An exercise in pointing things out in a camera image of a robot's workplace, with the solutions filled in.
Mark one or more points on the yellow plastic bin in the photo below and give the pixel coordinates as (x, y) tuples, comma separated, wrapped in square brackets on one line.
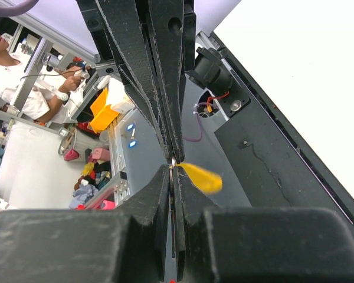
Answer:
[(103, 113)]

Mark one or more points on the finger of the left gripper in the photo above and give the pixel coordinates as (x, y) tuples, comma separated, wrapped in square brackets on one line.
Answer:
[(168, 29), (117, 30)]

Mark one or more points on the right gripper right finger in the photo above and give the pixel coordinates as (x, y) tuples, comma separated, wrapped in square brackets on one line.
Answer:
[(215, 244)]

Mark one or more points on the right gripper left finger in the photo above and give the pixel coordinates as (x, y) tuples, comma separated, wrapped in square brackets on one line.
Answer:
[(126, 244)]

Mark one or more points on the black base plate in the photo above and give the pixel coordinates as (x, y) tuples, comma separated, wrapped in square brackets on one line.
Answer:
[(273, 163)]

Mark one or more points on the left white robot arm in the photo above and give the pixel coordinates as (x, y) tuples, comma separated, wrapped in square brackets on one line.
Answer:
[(212, 70)]

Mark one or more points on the yellow key tag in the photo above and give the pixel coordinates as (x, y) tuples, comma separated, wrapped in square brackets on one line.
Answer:
[(206, 181)]

